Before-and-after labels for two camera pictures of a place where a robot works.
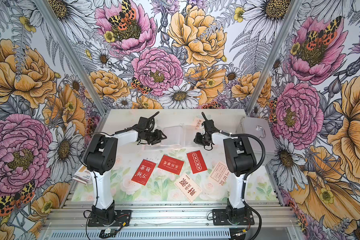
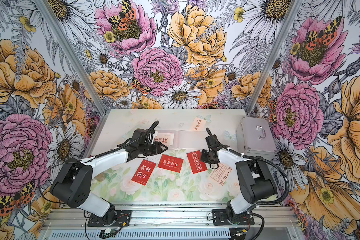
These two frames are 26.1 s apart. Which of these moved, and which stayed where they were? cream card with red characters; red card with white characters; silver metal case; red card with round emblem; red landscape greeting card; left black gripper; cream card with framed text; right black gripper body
Moved: cream card with red characters; left black gripper; right black gripper body
Stayed: red landscape greeting card; red card with white characters; silver metal case; cream card with framed text; red card with round emblem
